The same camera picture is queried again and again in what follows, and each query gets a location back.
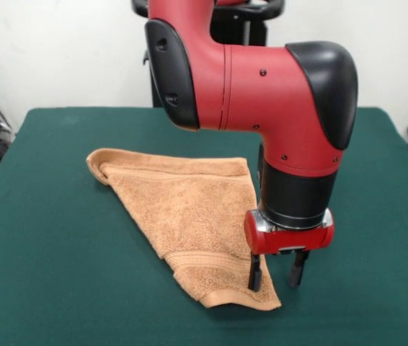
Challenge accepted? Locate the tan terry towel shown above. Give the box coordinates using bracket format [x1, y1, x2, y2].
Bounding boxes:
[85, 146, 283, 311]

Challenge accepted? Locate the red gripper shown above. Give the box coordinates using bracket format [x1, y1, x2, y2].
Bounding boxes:
[244, 208, 335, 292]

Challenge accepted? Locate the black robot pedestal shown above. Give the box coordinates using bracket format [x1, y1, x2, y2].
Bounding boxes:
[130, 0, 285, 109]

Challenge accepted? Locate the dark green table cloth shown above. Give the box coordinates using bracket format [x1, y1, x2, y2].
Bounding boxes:
[0, 105, 408, 346]

